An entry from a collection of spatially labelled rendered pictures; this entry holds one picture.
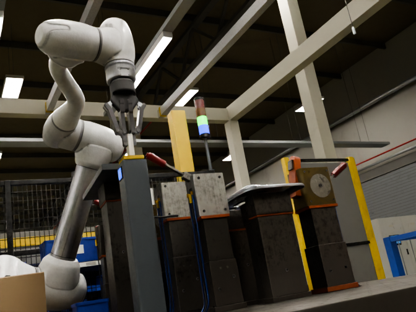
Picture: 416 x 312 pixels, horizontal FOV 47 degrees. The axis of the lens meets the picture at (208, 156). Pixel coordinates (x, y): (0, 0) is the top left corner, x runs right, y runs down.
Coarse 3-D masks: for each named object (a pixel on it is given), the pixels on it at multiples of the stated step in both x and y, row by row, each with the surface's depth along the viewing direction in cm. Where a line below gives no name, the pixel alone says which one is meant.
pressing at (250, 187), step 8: (264, 184) 129; (272, 184) 128; (280, 184) 129; (288, 184) 130; (296, 184) 131; (304, 184) 134; (240, 192) 130; (248, 192) 134; (256, 192) 136; (264, 192) 137; (232, 200) 141; (240, 200) 143; (232, 208) 154
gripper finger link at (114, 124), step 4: (104, 104) 140; (108, 104) 140; (104, 108) 141; (108, 108) 140; (108, 112) 140; (112, 112) 140; (108, 116) 141; (112, 116) 139; (112, 120) 139; (116, 120) 139; (112, 124) 140; (116, 124) 139; (116, 128) 139
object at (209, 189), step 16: (192, 176) 130; (208, 176) 131; (192, 192) 129; (208, 192) 129; (224, 192) 131; (192, 208) 130; (208, 208) 128; (224, 208) 130; (208, 224) 127; (224, 224) 129; (208, 240) 126; (224, 240) 127; (208, 256) 125; (224, 256) 126; (208, 272) 124; (224, 272) 124; (208, 288) 124; (224, 288) 122; (240, 288) 124; (208, 304) 121; (224, 304) 121; (240, 304) 122
